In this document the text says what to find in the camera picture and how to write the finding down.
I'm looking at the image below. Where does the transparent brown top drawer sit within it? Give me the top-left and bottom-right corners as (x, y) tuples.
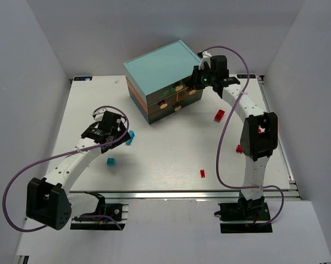
(146, 76), (200, 106)

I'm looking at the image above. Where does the red long lego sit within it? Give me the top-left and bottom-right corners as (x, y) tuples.
(214, 109), (225, 122)

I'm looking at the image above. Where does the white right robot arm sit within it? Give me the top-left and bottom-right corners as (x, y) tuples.
(187, 52), (278, 201)

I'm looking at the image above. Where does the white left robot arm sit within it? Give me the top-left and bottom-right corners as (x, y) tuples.
(26, 108), (131, 230)

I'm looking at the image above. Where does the long teal lego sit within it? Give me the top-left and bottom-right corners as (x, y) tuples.
(125, 130), (135, 146)

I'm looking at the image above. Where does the right blue label sticker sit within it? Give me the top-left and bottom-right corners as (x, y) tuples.
(236, 74), (256, 79)

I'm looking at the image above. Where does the blue label sticker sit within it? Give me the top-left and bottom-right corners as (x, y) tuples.
(73, 76), (92, 81)
(236, 74), (256, 79)

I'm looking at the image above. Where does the teal square lego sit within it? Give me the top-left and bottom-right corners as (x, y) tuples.
(106, 158), (115, 166)

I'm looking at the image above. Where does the left blue label sticker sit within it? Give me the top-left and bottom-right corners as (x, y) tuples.
(73, 76), (92, 81)

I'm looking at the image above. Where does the teal drawer cabinet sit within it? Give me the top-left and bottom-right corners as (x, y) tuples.
(123, 40), (202, 124)

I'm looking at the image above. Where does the red square lego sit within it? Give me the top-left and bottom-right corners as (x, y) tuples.
(236, 145), (243, 153)

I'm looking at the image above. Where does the small red lego piece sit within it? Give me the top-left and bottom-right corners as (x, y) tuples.
(200, 169), (205, 178)

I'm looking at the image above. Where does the aluminium table right rail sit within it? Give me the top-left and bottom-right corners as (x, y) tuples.
(257, 75), (302, 200)

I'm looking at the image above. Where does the aluminium table rail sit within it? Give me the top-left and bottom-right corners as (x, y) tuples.
(73, 190), (300, 199)
(257, 75), (302, 200)

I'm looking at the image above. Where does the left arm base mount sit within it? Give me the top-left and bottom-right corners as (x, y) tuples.
(68, 192), (128, 231)

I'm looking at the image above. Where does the aluminium table front rail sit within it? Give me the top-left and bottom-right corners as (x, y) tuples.
(73, 190), (300, 199)

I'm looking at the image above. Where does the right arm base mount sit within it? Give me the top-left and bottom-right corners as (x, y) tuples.
(214, 202), (273, 234)

